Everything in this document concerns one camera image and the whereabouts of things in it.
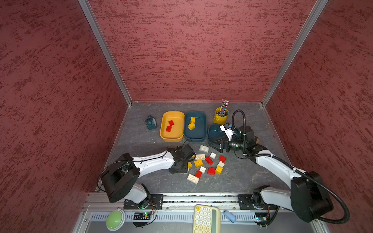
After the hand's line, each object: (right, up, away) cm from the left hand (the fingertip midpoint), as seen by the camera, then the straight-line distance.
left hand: (181, 172), depth 84 cm
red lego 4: (+26, +6, +6) cm, 27 cm away
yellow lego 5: (+22, +2, -1) cm, 22 cm away
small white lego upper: (+20, +8, +6) cm, 22 cm away
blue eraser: (+25, -16, -16) cm, 34 cm away
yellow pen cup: (+27, +33, +13) cm, 45 cm away
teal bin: (+11, +21, +13) cm, 28 cm away
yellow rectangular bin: (-9, +26, +22) cm, 35 cm away
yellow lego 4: (+11, +4, +3) cm, 12 cm away
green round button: (-31, -17, -15) cm, 39 cm away
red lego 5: (+10, -1, -1) cm, 10 cm away
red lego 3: (+17, +6, +3) cm, 18 cm away
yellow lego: (+7, +30, +23) cm, 38 cm away
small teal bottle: (-22, +29, +16) cm, 40 cm away
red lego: (-9, +28, +22) cm, 37 cm away
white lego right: (+24, +4, +3) cm, 25 cm away
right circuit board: (+41, -17, -14) cm, 46 cm away
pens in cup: (+29, +40, +16) cm, 52 cm away
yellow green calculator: (+13, -17, -16) cm, 26 cm away
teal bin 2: (+24, +20, +18) cm, 36 cm away
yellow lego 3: (+5, +3, +1) cm, 6 cm away
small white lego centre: (+13, +1, +1) cm, 13 cm away
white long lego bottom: (+7, -3, -3) cm, 8 cm away
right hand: (+18, +17, -4) cm, 25 cm away
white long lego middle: (+11, +7, +6) cm, 14 cm away
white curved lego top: (+14, +12, +8) cm, 20 cm away
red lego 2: (-11, +24, +20) cm, 33 cm away
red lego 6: (+18, 0, 0) cm, 18 cm away
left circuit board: (-19, -17, -13) cm, 29 cm away
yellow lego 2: (+6, +26, +19) cm, 33 cm away
